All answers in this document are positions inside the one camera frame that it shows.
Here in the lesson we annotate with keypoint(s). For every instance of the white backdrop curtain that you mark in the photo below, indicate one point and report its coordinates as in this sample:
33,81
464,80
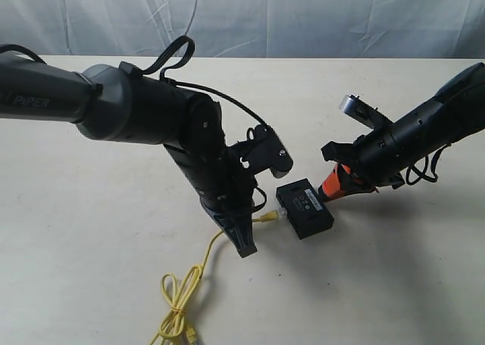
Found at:
249,28

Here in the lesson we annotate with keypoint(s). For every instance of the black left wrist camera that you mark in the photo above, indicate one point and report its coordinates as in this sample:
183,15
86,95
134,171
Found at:
263,150

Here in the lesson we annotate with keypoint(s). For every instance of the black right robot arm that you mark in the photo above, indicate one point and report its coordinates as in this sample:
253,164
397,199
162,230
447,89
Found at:
457,109

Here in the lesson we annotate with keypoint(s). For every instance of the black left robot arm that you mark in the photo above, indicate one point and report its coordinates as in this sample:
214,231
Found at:
129,104

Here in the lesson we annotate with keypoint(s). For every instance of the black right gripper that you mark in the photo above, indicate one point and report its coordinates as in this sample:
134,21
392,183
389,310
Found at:
382,155

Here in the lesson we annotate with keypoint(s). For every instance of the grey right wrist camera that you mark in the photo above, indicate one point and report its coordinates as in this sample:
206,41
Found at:
363,113

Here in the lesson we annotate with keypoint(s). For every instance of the black network switch box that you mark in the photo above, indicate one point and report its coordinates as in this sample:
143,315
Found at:
304,210

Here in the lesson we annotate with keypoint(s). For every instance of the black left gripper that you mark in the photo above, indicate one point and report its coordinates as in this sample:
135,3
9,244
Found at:
224,186

